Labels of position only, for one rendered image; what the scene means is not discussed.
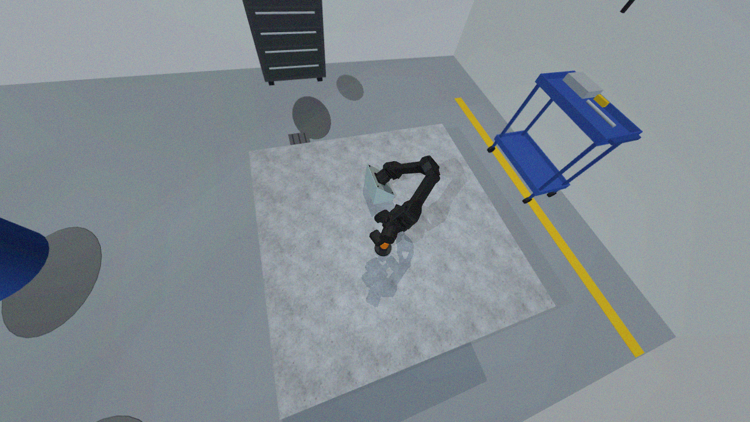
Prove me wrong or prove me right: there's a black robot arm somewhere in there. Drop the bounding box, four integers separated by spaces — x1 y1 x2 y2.
374 155 440 244

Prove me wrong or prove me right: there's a grey round pedestal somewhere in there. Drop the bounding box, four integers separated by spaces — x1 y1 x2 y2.
374 244 391 256

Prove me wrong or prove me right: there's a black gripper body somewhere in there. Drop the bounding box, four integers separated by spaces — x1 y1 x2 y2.
369 220 406 247

